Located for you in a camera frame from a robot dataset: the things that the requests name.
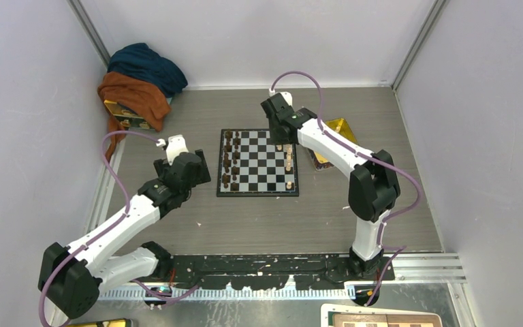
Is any gold tin box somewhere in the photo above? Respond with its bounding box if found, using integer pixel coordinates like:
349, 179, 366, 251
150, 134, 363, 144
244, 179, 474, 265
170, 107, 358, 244
308, 118, 360, 172

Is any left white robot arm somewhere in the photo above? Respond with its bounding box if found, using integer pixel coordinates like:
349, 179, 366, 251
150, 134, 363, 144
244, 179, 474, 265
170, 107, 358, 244
38, 149, 211, 320

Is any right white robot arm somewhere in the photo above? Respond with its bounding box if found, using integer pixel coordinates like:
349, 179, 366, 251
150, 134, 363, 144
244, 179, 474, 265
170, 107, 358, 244
261, 92, 400, 280

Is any dark wooden chess pieces row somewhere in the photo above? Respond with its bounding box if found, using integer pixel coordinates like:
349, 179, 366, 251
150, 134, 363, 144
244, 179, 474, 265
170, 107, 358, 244
221, 130, 241, 192

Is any wooden board corner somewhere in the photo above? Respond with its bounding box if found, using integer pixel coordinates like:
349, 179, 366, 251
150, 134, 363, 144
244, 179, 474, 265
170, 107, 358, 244
320, 304, 442, 327

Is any black and white chessboard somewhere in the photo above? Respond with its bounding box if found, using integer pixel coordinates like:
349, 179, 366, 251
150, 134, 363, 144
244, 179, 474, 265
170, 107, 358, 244
216, 129, 300, 198

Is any yellow patterned box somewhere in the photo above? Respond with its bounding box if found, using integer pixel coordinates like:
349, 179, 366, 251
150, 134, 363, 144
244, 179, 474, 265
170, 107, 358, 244
104, 100, 155, 130

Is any orange cloth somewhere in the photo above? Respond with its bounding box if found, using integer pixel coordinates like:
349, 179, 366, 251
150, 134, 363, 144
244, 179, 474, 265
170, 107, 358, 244
97, 72, 172, 164

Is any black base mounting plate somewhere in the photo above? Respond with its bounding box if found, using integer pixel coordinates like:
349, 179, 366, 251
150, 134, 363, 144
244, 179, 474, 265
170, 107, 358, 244
140, 253, 389, 291

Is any dark blue cloth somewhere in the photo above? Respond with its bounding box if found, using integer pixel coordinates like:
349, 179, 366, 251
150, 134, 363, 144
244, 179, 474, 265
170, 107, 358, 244
107, 43, 189, 98

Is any gold tin lid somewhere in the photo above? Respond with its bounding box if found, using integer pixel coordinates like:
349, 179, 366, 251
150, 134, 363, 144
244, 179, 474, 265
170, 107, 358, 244
69, 318, 132, 327

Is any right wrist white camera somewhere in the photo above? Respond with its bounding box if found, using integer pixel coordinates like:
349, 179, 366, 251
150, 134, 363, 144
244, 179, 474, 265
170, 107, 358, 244
279, 91, 293, 106

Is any wrist white camera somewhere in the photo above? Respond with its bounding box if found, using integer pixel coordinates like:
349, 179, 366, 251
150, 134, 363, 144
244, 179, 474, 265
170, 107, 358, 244
279, 91, 293, 106
165, 134, 189, 165

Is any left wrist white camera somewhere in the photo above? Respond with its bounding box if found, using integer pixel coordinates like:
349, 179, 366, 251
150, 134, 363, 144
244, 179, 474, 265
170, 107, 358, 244
165, 134, 189, 165

